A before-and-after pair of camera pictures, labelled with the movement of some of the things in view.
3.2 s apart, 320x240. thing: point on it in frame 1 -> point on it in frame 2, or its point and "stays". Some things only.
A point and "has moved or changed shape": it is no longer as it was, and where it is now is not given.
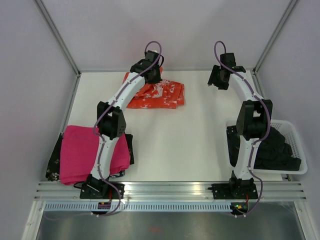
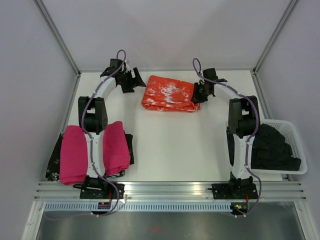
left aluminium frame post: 51,25 stays
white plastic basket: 288,129 stays
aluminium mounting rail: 272,190 stays
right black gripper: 216,69 -> 196,97
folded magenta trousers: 79,147 stays
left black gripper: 158,79 -> 134,82
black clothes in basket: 274,153 stays
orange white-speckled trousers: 163,94 has moved or changed shape
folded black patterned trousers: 53,172 stays
